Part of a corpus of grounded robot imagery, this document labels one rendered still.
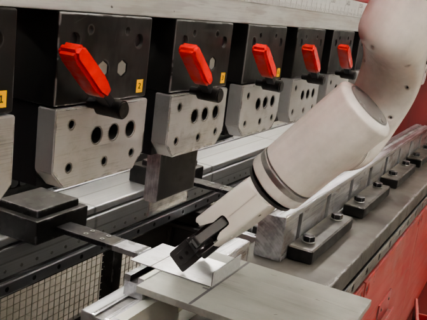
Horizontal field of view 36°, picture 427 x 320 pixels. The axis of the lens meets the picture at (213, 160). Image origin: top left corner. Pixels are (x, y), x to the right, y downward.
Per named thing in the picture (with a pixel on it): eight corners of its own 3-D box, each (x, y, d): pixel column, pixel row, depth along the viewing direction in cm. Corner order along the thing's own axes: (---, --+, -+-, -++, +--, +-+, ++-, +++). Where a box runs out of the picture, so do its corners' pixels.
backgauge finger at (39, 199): (119, 275, 90) (122, 242, 89) (-19, 227, 101) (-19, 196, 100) (164, 251, 100) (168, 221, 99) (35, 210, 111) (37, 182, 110)
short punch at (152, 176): (154, 218, 86) (161, 148, 84) (142, 214, 87) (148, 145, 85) (191, 202, 95) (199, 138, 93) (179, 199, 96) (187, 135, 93)
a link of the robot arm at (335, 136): (290, 144, 89) (256, 145, 81) (364, 80, 83) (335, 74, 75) (325, 195, 86) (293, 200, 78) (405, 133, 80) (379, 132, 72)
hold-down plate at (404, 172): (396, 189, 202) (398, 180, 201) (379, 185, 204) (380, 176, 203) (414, 173, 228) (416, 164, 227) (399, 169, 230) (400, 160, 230)
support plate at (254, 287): (330, 362, 73) (332, 354, 73) (135, 292, 84) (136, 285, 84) (370, 306, 89) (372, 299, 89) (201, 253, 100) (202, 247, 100)
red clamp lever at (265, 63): (272, 42, 89) (284, 85, 97) (244, 39, 91) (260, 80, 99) (267, 53, 89) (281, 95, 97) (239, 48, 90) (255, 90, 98)
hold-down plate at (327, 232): (310, 265, 132) (312, 251, 131) (285, 258, 134) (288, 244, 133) (351, 228, 158) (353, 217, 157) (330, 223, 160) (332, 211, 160)
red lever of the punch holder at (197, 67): (202, 42, 72) (225, 94, 80) (170, 37, 73) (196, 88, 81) (196, 54, 71) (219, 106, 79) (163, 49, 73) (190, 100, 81)
